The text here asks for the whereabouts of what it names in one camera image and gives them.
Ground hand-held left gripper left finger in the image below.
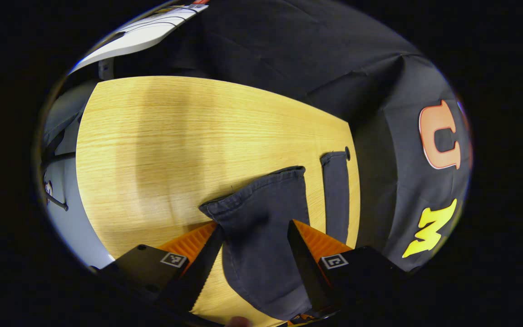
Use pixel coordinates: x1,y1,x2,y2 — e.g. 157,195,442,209
91,221,225,325

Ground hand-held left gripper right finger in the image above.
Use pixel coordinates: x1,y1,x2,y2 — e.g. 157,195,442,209
287,219,407,324

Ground dark jeans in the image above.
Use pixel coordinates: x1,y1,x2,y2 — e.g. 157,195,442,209
199,150,353,323

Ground black backdrop cloth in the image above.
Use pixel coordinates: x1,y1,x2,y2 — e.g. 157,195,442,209
112,0,474,274

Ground white side table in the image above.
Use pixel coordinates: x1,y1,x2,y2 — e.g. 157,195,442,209
70,3,210,76

